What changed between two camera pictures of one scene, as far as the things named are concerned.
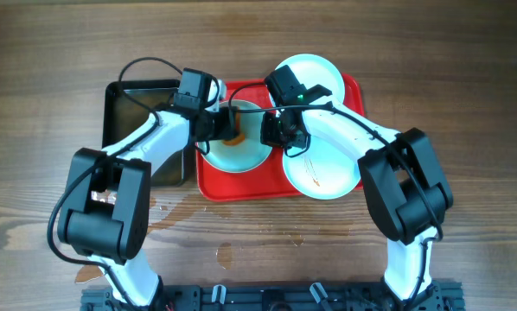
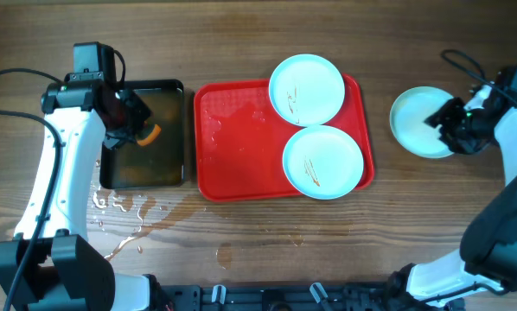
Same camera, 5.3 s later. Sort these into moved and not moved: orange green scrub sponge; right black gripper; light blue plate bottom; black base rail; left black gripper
Moved: orange green scrub sponge; right black gripper; left black gripper
Not moved: black base rail; light blue plate bottom
